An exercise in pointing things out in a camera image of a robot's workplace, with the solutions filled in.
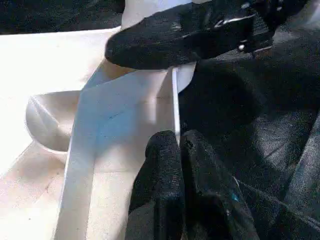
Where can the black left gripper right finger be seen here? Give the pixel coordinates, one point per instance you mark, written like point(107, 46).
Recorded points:
point(210, 205)

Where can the black work mat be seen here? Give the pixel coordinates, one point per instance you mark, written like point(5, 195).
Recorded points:
point(265, 125)

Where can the white plastic table leg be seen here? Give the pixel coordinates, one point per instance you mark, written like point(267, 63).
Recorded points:
point(145, 9)

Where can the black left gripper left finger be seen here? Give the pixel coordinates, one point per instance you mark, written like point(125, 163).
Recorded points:
point(157, 200)

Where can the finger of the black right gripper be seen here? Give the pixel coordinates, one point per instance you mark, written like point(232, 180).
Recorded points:
point(185, 37)

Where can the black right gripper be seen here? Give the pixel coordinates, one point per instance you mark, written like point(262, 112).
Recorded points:
point(277, 20)

